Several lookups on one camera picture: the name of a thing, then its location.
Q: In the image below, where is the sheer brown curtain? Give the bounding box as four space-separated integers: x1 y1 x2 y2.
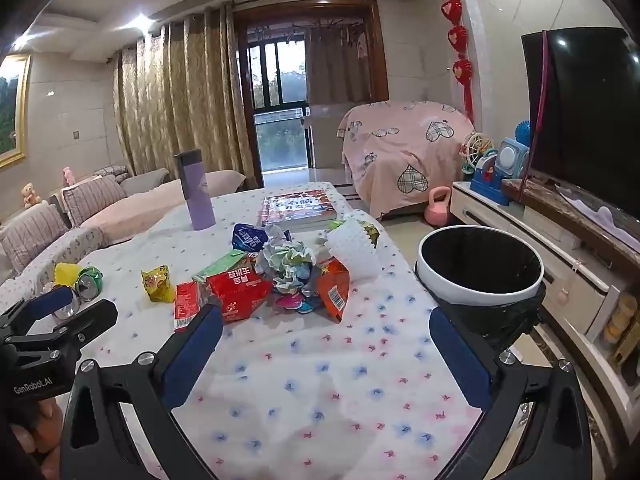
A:
305 25 362 104

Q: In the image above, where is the large red snack packet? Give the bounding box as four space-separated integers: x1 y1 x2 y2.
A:
205 260 275 325

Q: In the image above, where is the yellow candy wrapper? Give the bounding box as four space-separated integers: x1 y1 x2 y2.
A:
140 265 177 304

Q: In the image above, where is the white board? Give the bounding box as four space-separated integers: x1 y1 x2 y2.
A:
302 104 351 168

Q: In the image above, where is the large striped cushion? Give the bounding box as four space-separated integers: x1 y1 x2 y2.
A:
62 175 127 228
0 205 71 273

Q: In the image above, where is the yellow box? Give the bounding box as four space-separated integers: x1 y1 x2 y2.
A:
602 292 640 376

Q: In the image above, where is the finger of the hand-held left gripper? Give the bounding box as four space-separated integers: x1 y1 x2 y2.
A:
5 299 119 361
0 286 81 333

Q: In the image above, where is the gold framed picture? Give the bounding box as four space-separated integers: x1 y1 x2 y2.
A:
0 54 32 168

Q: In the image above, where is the red lantern decoration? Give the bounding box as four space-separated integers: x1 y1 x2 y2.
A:
436 0 475 121

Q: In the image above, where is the orange snack packet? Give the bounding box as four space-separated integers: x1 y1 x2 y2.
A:
315 257 351 323

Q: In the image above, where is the green snack packet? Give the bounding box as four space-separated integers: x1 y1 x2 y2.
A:
192 250 251 283

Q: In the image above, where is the white foam fruit net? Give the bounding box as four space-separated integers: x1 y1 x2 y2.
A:
325 217 381 281

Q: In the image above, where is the grey paper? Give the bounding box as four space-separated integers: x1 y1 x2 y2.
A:
255 225 321 296

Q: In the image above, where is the ferris wheel toy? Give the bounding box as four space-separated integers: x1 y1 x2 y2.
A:
462 131 496 181

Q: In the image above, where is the white lace cloth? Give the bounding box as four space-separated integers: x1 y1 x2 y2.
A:
555 185 640 247

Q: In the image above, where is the gold patterned curtain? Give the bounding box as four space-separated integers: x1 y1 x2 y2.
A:
112 2 258 191

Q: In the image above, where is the blue snack wrapper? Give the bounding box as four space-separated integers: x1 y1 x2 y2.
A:
231 223 268 251

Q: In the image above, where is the pink heart print blanket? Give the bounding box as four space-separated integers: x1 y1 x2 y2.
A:
337 100 475 221

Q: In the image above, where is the white bin with black bag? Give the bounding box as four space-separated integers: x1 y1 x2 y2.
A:
415 226 547 353

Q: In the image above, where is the wooden door frame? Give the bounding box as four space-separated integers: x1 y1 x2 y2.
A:
232 0 390 186

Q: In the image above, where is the blue red toy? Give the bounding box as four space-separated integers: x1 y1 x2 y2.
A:
470 155 512 206

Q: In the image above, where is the white tv cabinet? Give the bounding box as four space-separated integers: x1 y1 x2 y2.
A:
450 179 640 441

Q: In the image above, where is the small red snack packet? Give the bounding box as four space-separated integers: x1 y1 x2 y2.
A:
173 281 211 333

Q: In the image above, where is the pink grey sofa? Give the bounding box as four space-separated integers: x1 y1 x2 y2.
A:
0 165 246 286

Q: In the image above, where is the person's left hand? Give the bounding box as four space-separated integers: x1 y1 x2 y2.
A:
10 395 67 468

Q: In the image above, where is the stack of children's books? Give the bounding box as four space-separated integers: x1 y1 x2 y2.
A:
258 188 340 233

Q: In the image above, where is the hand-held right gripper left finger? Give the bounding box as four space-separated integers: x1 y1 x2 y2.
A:
60 303 225 480

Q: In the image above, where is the thin pink stick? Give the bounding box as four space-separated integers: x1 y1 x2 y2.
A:
517 31 551 201

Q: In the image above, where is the ceiling spotlight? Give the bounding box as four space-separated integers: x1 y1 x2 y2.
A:
127 12 156 36

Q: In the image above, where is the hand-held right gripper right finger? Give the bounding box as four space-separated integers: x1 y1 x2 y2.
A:
429 306 596 480

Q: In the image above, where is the yellow green crushed can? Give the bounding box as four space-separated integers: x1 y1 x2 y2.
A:
53 261 105 320

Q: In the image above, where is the white floral tablecloth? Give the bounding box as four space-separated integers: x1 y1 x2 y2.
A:
0 181 483 480

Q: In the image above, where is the light blue toy box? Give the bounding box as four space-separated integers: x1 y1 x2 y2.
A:
497 137 531 179

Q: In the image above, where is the purple drink bottle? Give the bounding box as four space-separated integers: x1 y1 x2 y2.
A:
173 149 217 231

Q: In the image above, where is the black television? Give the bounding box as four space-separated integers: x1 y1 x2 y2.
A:
521 26 640 251

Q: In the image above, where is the pink kettlebell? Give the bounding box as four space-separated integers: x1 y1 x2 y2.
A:
425 186 452 225

